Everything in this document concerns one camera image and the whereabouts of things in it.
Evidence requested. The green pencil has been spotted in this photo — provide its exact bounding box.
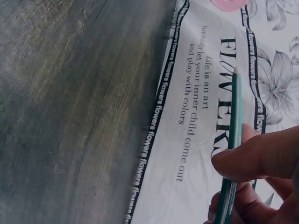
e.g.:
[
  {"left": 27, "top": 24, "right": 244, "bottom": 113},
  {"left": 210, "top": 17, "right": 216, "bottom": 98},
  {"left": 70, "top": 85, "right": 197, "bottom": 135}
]
[{"left": 213, "top": 66, "right": 245, "bottom": 224}]

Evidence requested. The person's right hand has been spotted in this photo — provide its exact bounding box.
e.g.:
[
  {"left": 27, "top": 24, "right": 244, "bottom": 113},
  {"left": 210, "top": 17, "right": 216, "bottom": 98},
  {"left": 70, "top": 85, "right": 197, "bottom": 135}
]
[{"left": 206, "top": 123, "right": 299, "bottom": 224}]

